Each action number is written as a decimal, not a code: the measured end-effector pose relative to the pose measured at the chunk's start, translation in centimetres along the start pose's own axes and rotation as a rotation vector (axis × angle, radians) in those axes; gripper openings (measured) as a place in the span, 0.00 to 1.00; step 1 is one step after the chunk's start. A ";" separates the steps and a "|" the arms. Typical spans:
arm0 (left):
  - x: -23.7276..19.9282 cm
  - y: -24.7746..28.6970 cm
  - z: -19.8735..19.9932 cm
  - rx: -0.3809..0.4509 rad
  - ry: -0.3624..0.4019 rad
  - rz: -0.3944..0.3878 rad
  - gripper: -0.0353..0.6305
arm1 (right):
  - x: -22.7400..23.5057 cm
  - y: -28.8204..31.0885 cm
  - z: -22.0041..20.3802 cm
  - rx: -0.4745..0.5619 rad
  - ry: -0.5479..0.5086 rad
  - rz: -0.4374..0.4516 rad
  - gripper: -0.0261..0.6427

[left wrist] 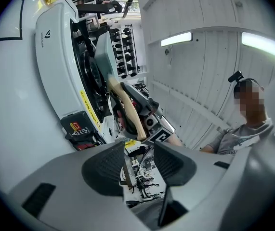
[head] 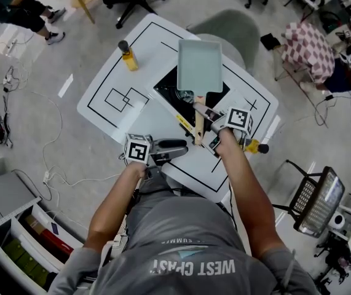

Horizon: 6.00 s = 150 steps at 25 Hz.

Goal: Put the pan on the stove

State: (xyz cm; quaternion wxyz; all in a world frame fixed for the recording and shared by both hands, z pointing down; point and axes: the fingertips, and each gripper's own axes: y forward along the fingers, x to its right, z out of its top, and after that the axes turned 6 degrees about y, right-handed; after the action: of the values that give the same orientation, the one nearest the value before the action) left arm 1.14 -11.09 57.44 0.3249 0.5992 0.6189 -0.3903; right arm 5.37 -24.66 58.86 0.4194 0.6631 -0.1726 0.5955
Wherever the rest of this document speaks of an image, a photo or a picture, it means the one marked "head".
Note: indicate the person's grey t-shirt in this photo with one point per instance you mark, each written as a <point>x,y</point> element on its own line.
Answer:
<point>181,232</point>

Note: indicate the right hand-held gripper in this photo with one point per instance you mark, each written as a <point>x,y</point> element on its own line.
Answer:
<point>238,120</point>

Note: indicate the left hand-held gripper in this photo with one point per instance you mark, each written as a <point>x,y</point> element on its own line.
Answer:
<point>136,151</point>

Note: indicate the white round camera device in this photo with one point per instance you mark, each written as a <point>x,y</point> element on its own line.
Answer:
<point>337,221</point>

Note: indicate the person's right forearm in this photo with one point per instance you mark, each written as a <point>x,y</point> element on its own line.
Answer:
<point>249,195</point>

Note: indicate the blue phone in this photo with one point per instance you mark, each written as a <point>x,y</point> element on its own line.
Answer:
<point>54,228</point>

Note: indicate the black metal mesh chair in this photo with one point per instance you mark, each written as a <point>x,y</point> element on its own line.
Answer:
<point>322,201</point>

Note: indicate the grey green shell chair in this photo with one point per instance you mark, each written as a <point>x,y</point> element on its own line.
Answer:
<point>233,29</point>

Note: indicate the red box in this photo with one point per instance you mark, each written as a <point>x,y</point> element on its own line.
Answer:
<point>57,243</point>

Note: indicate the white square table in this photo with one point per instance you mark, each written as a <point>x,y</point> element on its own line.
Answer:
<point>156,48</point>

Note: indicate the white power strip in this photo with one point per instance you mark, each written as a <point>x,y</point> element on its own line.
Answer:
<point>46,177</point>
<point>7,83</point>

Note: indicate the brown cardboard box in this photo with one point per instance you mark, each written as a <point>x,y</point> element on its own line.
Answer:
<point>34,224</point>

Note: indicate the black flat pad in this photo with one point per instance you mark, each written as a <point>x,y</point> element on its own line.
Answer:
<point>270,41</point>

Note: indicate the pink checkered cloth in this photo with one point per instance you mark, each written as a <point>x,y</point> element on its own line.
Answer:
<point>307,48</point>

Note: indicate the grey cabinet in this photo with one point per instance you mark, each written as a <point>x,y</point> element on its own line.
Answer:
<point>6,198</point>

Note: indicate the teal rectangular pan wooden handle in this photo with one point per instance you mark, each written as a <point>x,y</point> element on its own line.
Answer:
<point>198,66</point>

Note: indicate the green box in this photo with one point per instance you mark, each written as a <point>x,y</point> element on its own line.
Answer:
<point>12,248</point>
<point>25,261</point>
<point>38,275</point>

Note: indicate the person's left forearm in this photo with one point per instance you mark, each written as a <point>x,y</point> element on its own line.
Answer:
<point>110,207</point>

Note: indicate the yellow oil bottle black cap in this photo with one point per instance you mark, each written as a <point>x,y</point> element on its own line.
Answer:
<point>130,61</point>
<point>252,146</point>

